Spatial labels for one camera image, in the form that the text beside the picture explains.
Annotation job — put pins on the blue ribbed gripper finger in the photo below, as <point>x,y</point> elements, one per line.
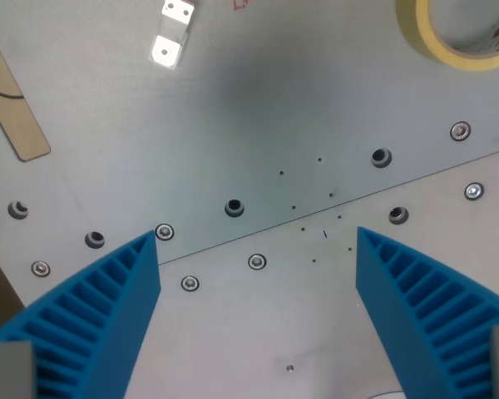
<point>403,316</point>
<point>108,316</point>

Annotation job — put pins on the silver hex socket screw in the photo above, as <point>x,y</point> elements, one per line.
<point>460,131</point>
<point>190,283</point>
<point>164,232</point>
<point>257,262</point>
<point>41,268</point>
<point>474,191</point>

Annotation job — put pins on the flat wooden stick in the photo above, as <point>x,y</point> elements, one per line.
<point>8,99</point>

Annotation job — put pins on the yellow masking tape roll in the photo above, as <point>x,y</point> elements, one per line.
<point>461,45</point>

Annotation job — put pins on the bent metal bracket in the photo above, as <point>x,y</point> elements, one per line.
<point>172,35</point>

